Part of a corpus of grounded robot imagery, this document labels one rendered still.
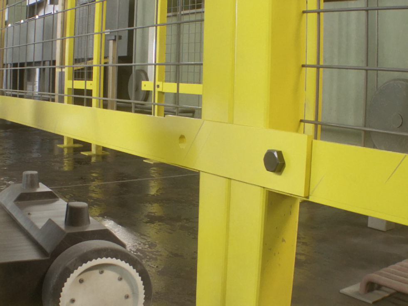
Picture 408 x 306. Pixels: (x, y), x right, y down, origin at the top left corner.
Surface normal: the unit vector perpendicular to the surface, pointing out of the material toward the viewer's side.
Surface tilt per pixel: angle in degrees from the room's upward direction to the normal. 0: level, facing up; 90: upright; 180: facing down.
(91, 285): 90
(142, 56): 90
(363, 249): 0
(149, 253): 0
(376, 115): 90
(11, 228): 0
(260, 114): 90
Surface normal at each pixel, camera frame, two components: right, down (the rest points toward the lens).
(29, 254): 0.03, -0.99
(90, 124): -0.81, 0.06
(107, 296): 0.52, 0.13
